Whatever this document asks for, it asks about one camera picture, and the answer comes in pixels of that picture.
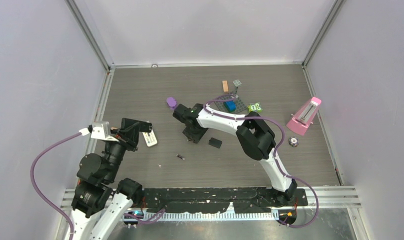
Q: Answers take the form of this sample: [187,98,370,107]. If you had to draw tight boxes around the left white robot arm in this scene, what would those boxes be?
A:
[70,118,153,240]

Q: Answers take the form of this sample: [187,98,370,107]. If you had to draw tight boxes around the beige remote control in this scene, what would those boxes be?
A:
[142,131,158,147]

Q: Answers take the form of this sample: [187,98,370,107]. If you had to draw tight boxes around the grey lego baseplate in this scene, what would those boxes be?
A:
[214,94,247,114]

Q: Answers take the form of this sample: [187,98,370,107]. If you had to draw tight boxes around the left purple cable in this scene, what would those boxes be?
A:
[30,130,86,240]

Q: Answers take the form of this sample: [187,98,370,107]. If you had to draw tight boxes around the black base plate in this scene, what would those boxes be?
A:
[140,187,308,214]

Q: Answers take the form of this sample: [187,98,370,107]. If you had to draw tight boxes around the purple plastic toy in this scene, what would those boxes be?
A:
[166,97,177,110]

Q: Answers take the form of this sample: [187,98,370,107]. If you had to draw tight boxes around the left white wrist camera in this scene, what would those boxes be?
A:
[79,121,119,142]

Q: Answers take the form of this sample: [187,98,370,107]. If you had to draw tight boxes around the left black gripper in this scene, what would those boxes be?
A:
[104,121,141,181]

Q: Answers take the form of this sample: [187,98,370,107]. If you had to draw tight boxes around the grey lego tower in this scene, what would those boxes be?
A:
[232,79,242,97]

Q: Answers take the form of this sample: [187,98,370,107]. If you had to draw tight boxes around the pink metronome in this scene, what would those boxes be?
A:
[286,97,321,136]

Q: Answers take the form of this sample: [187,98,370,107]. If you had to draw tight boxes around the small patterned ball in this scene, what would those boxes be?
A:
[288,137,299,147]

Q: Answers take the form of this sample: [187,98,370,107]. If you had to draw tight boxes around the green owl toy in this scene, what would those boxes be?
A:
[247,102,263,113]

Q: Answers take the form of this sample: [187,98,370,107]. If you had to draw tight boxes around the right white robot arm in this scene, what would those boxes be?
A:
[173,103,297,205]

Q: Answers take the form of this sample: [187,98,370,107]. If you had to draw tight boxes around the black battery cover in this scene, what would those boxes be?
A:
[208,137,223,149]

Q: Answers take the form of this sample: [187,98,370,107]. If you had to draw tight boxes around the blue lego brick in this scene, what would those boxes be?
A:
[223,100,236,113]

